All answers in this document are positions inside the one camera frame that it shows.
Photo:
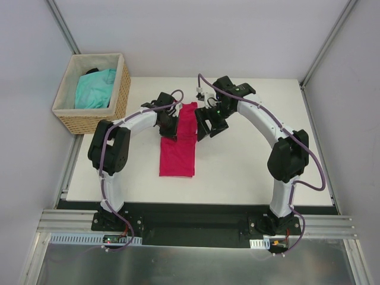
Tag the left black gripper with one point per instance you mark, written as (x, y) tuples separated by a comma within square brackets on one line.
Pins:
[(170, 130)]

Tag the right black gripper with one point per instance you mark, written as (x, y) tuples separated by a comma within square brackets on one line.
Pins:
[(209, 124)]

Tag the pink t shirt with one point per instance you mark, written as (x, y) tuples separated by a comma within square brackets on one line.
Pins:
[(177, 157)]

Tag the wicker basket with liner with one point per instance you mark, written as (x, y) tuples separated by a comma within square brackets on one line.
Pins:
[(84, 121)]

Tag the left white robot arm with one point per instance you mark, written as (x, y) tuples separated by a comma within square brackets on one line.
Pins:
[(109, 148)]

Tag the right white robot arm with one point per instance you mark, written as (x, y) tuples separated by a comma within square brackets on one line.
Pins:
[(288, 157)]

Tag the teal t shirt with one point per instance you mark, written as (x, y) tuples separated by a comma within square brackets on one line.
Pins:
[(94, 90)]

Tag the black garment in basket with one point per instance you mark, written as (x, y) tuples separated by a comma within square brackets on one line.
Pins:
[(93, 70)]

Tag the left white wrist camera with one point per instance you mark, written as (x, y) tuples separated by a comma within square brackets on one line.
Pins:
[(176, 109)]

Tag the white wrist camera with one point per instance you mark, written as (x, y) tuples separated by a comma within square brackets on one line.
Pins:
[(176, 109), (209, 99)]

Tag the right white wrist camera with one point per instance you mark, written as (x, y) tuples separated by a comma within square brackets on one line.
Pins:
[(209, 99)]

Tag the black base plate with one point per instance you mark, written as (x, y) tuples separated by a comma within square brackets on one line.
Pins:
[(197, 225)]

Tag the right white cable duct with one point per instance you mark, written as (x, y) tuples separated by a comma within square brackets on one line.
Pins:
[(260, 243)]

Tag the white cable duct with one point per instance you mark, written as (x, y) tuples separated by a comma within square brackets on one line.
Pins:
[(93, 239), (260, 243)]

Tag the front aluminium rail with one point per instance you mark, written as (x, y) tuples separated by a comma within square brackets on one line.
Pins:
[(317, 226)]

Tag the left white cable duct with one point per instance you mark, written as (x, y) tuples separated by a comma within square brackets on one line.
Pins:
[(93, 239)]

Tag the left aluminium frame post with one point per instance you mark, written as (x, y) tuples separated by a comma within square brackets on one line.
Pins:
[(62, 26)]

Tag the aluminium frame post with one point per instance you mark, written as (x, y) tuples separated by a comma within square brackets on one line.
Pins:
[(328, 42), (62, 26)]

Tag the right aluminium frame post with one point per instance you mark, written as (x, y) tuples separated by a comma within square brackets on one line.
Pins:
[(328, 42)]

